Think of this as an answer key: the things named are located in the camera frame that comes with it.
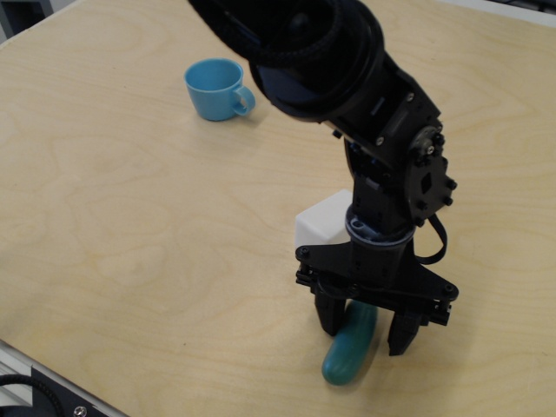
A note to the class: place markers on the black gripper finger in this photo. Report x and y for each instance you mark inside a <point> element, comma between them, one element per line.
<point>330,312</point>
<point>403,329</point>

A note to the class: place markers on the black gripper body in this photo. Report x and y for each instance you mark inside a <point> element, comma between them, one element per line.
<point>388,277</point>

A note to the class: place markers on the green toy cucumber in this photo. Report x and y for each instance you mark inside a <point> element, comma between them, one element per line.
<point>351,344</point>

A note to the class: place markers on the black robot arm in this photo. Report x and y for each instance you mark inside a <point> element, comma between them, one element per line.
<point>325,61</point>

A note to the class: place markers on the blue plastic cup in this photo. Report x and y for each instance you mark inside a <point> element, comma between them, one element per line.
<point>216,89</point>

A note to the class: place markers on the white salt shaker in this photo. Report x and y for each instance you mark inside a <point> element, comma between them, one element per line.
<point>324,222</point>

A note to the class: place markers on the black corner bracket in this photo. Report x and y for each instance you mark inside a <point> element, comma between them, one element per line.
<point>74,400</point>

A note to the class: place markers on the aluminium table frame rail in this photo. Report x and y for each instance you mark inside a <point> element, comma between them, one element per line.
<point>21,394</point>

